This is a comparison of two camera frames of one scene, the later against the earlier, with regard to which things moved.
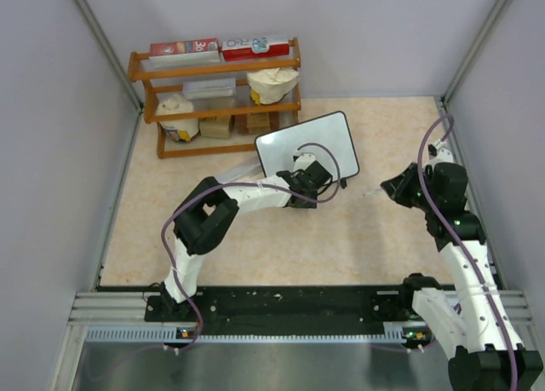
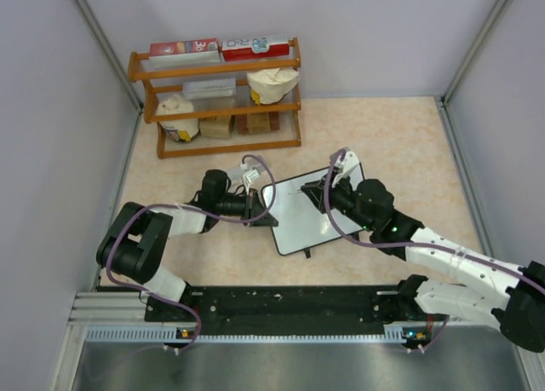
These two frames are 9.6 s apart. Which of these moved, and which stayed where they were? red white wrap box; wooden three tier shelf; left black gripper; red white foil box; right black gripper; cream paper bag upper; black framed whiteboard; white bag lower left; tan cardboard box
Moved: black framed whiteboard; right black gripper; left black gripper
Stayed: white bag lower left; tan cardboard box; wooden three tier shelf; cream paper bag upper; red white wrap box; red white foil box
